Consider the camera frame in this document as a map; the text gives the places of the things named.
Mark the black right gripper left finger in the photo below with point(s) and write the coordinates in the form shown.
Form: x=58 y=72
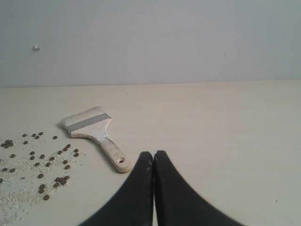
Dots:
x=132 y=204

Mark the wooden paint brush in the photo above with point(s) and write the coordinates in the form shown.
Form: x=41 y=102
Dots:
x=92 y=124

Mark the white wall hook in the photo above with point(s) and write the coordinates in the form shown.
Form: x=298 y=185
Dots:
x=36 y=48

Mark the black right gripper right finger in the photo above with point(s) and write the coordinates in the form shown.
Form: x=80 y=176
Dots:
x=177 y=203

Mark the scattered brown pellets and grains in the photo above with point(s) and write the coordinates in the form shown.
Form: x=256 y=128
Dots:
x=33 y=168

